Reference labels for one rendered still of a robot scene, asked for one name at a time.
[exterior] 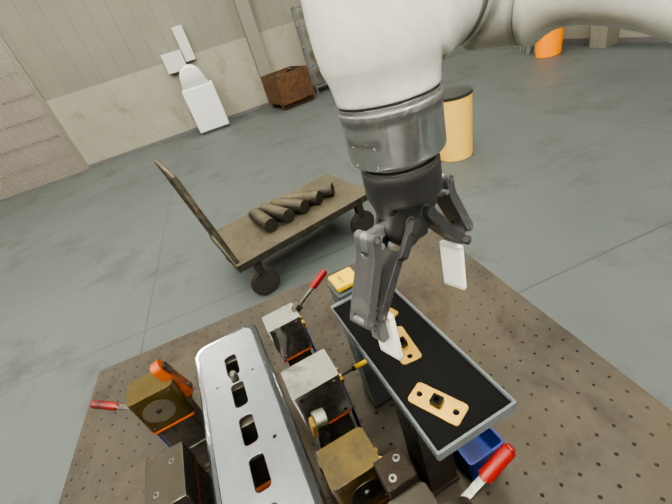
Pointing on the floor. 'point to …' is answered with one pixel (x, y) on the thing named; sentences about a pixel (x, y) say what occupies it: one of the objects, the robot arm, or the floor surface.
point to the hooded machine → (202, 100)
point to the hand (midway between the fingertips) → (424, 310)
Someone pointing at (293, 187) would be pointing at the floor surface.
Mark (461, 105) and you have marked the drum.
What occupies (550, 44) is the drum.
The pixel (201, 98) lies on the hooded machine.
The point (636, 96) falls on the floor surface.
